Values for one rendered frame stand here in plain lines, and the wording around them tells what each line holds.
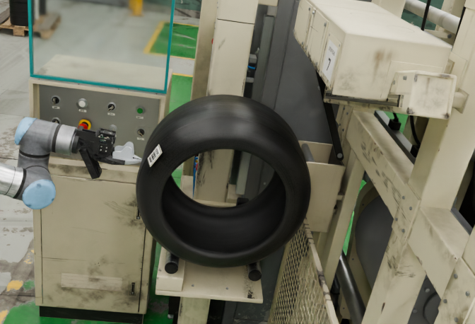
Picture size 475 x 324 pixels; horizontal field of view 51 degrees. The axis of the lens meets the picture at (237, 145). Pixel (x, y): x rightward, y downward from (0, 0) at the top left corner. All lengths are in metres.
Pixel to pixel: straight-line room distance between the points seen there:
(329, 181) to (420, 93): 0.86
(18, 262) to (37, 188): 1.72
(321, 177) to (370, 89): 0.76
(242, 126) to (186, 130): 0.16
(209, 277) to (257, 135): 0.61
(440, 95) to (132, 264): 1.77
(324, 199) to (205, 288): 0.56
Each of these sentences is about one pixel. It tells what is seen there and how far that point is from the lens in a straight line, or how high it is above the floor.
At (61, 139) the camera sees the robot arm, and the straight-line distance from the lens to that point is 1.58.
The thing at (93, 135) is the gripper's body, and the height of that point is 1.31.
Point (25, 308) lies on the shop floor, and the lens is 2.91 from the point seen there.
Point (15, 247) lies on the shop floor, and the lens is 3.31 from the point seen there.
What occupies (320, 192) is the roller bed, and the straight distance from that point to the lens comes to 1.92.
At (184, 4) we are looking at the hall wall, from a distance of 10.46.
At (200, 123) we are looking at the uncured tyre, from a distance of 1.45.
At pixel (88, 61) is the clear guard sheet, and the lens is 2.10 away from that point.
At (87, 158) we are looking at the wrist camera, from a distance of 1.62.
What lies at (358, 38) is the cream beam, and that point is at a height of 1.77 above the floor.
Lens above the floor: 1.97
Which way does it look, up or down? 24 degrees down
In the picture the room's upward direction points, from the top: 9 degrees clockwise
